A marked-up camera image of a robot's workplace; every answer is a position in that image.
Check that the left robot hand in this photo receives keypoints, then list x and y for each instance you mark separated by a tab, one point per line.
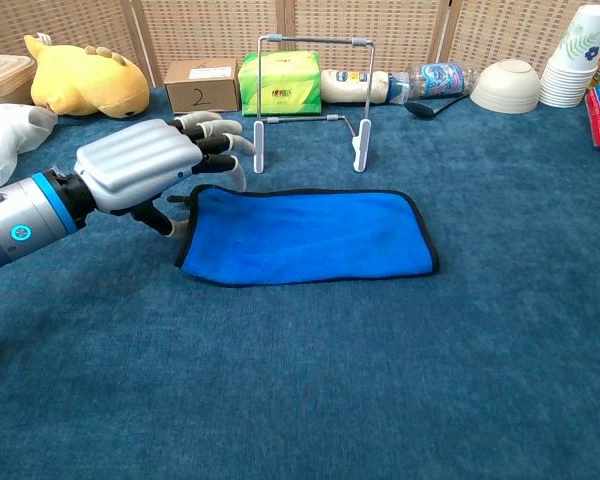
135	160

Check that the grey and blue towel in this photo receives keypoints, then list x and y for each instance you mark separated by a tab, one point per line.
305	235

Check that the brown cardboard box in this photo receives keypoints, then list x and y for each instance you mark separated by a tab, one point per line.
202	95

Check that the metal towel rack stand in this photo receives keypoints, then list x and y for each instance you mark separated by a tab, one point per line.
258	150

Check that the beige lidded takeout container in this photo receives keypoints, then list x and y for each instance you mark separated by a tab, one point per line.
5	75

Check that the mayonnaise squeeze bottle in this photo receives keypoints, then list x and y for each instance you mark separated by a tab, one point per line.
340	87

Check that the clear plastic water bottle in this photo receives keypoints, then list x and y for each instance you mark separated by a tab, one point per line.
440	80

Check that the yellow plush toy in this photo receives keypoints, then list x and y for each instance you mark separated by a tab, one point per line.
85	75

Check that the white plastic bag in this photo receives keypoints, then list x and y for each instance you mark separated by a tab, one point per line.
5	135

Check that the wicker folding screen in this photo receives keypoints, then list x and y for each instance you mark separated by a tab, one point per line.
205	30

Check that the green tissue pack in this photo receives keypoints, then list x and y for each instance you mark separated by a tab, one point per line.
290	90

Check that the black ladle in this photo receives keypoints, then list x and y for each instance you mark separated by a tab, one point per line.
420	110

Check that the blue table carpet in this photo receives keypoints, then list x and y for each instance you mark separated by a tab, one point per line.
330	375

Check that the beige bowl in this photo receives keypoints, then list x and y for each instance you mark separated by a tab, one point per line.
505	87

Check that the stack of paper cups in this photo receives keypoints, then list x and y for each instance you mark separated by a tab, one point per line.
570	75

